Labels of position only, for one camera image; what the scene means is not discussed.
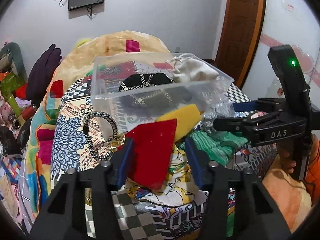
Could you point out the yellow sponge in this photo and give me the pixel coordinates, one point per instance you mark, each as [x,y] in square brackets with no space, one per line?
[187,118]

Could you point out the patterned patchwork tablecloth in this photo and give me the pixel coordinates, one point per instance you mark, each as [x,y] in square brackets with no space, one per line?
[143,219]

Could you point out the black pouch with gold chain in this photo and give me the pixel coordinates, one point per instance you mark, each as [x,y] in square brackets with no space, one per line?
[154,92]

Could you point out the beige colourful fleece blanket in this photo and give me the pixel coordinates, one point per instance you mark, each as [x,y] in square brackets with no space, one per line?
[56,141]

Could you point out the red cylinder can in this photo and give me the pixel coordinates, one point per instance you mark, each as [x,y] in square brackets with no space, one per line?
[29,112]

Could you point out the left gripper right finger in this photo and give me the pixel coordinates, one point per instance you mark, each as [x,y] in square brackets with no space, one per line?
[238,204]

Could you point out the right hand orange sleeve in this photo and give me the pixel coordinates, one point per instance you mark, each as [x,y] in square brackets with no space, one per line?
[285,151]

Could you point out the grey dinosaur plush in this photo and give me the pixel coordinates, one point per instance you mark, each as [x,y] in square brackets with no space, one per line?
[12,60]

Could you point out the floral yellow white scrunchie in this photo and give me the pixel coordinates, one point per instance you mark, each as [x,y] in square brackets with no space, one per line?
[178,187]

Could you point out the red velvet pouch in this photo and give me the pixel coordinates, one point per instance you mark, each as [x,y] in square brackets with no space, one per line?
[152,148]

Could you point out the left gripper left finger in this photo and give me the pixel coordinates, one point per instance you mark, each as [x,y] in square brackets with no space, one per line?
[63,214]

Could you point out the brown wooden door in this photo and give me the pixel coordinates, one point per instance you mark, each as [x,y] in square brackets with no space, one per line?
[242,27]

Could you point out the dark purple garment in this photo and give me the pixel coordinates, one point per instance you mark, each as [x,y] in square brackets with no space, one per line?
[42,73]

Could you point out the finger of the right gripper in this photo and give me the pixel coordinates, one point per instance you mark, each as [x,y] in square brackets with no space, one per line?
[267,105]
[246,124]

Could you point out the white drawstring pouch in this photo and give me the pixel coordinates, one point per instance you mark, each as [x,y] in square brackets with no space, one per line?
[187,68]

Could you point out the clear plastic storage box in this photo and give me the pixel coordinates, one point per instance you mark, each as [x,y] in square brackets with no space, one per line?
[110,71]

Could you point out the green knitted cloth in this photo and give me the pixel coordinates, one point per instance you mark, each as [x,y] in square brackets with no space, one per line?
[219,146]

